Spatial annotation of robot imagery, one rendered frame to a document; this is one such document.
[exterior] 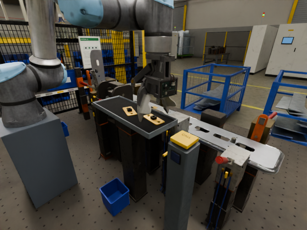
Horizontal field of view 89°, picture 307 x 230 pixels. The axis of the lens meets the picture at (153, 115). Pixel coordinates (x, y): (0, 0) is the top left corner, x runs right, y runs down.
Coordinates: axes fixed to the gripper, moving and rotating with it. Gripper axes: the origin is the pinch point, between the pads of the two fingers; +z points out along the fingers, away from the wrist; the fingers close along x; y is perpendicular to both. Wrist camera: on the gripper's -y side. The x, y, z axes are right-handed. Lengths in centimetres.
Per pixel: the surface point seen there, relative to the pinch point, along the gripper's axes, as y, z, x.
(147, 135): 7.3, 1.7, -7.5
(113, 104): -22.1, 1.8, -5.1
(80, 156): -58, 48, -19
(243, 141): 16.6, 17.7, 38.0
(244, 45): -512, 2, 1129
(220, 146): 12.7, 17.7, 26.6
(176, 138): 13.3, 1.7, -1.7
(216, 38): -698, -43, 1089
